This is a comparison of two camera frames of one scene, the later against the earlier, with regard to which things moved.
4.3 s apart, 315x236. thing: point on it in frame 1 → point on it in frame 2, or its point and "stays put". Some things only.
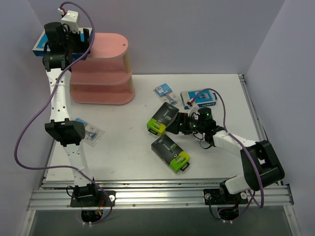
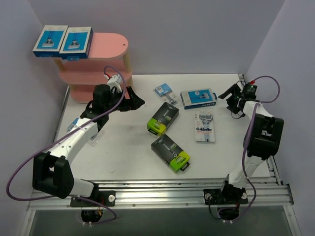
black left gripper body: (80, 40) → (127, 101)
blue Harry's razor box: (202, 98) stays put
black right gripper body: (183, 123) → (234, 97)
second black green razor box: (162, 116) stays put
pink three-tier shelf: (102, 77) stays put
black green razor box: (174, 157) stays put
